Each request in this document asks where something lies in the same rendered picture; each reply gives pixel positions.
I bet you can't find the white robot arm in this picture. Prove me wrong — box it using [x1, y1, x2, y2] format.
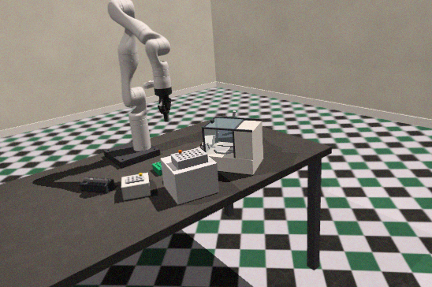
[108, 0, 171, 151]

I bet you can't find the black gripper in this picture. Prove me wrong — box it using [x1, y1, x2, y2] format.
[155, 87, 172, 122]

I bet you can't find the green tube rack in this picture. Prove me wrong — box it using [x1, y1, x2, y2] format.
[152, 162, 162, 176]

